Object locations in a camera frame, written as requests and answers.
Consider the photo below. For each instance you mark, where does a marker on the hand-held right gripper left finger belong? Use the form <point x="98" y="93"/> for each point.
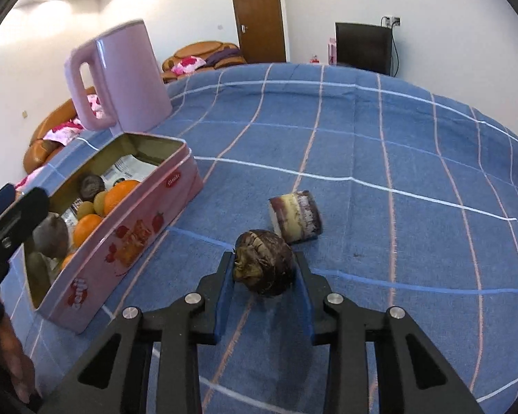
<point x="224" y="306"/>

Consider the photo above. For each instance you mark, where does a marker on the brown whole taro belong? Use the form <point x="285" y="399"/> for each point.
<point x="263" y="263"/>

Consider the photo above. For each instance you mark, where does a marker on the purple cloth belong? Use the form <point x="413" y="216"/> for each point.
<point x="226" y="57"/>

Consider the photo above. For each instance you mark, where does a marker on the pink tin box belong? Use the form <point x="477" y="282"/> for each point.
<point x="125" y="241"/>

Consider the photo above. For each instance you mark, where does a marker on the person's left hand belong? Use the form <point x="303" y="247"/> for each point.
<point x="15" y="358"/>

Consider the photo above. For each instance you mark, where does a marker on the pink floral cloth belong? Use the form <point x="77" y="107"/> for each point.
<point x="187" y="64"/>
<point x="69" y="131"/>

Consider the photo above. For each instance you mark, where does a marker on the cut taro chunk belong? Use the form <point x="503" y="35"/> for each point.
<point x="295" y="215"/>

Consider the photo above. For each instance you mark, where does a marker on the brown wooden door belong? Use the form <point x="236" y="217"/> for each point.
<point x="259" y="19"/>

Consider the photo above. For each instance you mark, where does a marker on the brown leather sofa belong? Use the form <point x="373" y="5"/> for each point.
<point x="41" y="146"/>
<point x="203" y="54"/>

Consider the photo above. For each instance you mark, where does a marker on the printed paper sheet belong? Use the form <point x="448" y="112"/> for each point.
<point x="127" y="170"/>

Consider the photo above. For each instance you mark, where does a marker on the pink electric kettle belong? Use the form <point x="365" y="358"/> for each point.
<point x="125" y="77"/>

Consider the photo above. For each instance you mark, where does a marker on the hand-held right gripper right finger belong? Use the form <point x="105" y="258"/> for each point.
<point x="306" y="310"/>

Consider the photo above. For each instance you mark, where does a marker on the green kiwi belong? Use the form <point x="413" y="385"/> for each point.
<point x="98" y="205"/>

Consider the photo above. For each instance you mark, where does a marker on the large orange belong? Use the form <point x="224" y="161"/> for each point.
<point x="118" y="196"/>

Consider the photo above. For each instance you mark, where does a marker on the black television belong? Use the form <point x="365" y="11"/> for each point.
<point x="363" y="48"/>

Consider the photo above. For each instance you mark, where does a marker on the dark brown round fruit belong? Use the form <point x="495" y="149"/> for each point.
<point x="90" y="185"/>

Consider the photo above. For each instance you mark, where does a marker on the dull purple round fruit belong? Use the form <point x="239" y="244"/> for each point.
<point x="52" y="237"/>

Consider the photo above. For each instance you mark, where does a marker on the wall socket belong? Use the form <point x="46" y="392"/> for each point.
<point x="390" y="20"/>

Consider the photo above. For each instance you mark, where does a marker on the small orange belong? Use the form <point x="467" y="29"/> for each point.
<point x="86" y="228"/>
<point x="67" y="261"/>

